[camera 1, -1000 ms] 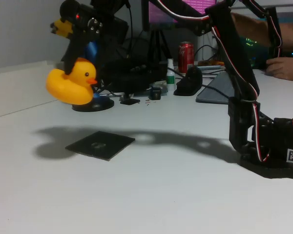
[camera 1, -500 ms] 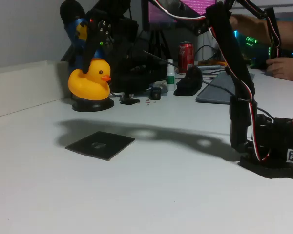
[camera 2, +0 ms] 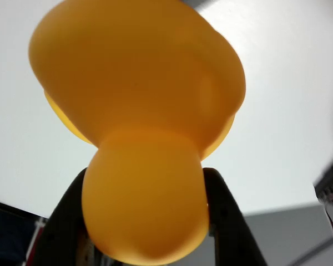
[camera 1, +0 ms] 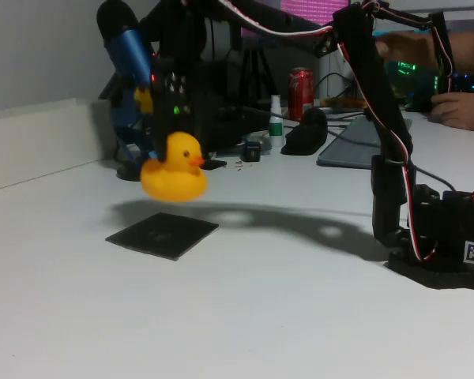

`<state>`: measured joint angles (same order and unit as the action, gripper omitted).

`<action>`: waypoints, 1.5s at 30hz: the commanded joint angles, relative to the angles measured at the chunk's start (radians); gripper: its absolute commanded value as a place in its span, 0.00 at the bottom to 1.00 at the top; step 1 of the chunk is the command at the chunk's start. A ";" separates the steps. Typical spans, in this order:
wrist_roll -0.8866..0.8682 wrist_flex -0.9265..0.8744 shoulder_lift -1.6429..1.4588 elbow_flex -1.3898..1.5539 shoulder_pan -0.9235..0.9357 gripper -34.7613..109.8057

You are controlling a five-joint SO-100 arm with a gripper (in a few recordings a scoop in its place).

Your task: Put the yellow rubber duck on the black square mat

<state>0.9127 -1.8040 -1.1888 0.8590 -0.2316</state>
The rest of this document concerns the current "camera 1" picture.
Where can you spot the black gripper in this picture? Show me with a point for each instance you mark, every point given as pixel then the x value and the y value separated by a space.
pixel 160 118

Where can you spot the yellow rubber duck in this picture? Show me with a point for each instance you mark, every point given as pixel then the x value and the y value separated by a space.
pixel 174 185

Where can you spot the black leader arm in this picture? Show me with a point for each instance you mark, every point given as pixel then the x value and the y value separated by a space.
pixel 444 47

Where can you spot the person's right forearm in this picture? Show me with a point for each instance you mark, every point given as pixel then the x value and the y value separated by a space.
pixel 470 51

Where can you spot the black robot arm with base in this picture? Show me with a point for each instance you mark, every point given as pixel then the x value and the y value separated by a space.
pixel 379 98

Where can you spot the black square pad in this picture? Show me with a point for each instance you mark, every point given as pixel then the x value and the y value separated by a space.
pixel 181 233

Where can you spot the person's right hand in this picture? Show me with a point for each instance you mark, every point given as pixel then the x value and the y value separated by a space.
pixel 407 49

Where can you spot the person's left hand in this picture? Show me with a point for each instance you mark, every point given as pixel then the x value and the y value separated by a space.
pixel 464 110

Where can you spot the small black stand base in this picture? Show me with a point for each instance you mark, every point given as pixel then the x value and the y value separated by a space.
pixel 217 163

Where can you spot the black electronic desk device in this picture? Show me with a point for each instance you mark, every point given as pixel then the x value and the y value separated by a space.
pixel 229 126

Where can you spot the white plastic packet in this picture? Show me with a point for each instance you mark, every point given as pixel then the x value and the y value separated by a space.
pixel 260 138

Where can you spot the blue desktop microphone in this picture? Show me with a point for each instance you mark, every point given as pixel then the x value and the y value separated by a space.
pixel 128 51

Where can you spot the black tripod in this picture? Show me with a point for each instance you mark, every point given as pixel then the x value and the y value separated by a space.
pixel 256 79

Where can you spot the white spray bottle green label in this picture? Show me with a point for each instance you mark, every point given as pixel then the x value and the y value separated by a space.
pixel 276 122

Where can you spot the black vertical mouse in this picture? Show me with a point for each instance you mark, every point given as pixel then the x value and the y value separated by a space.
pixel 306 134

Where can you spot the red soda can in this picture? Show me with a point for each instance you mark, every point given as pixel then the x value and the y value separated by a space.
pixel 300 91

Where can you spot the grey flat keyboard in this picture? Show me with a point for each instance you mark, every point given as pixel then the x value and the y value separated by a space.
pixel 347 156

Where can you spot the computer monitor with purple screen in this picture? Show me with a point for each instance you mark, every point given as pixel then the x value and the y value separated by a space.
pixel 312 8

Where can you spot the white PC case with lights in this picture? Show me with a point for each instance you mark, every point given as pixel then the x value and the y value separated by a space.
pixel 407 67

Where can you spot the yellow wrist camera mount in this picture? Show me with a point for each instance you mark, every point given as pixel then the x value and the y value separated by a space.
pixel 144 100

